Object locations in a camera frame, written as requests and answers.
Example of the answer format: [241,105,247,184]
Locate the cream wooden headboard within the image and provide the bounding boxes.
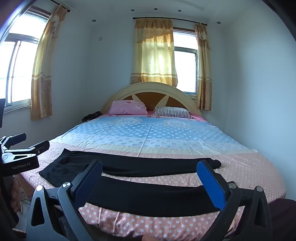
[101,82,203,116]

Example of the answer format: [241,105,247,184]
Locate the dark red dotted cloth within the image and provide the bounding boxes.
[268,198,296,241]

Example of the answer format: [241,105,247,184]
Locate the large sliding window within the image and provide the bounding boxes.
[0,9,51,114]

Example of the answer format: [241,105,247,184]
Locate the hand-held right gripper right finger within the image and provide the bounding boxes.
[196,159,273,241]

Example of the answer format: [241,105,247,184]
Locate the yellow curtain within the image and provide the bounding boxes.
[194,23,213,111]
[31,5,68,121]
[130,19,178,88]

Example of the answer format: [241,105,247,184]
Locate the polka dot bed sheet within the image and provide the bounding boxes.
[14,112,287,241]

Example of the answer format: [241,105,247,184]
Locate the black curtain rod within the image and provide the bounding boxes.
[50,0,71,12]
[132,17,209,25]

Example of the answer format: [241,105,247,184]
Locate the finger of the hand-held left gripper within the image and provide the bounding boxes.
[27,140,50,156]
[6,132,27,148]

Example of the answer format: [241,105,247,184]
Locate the pink pillow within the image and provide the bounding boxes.
[109,100,148,115]

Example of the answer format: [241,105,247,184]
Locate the small window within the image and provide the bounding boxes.
[172,27,199,100]

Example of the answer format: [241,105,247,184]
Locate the black pants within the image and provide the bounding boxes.
[39,148,222,218]

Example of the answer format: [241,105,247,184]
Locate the striped pillow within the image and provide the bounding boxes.
[153,107,195,119]

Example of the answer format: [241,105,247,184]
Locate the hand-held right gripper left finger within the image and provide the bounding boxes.
[26,159,103,241]

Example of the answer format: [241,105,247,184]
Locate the black cloth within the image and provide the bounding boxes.
[81,111,102,123]

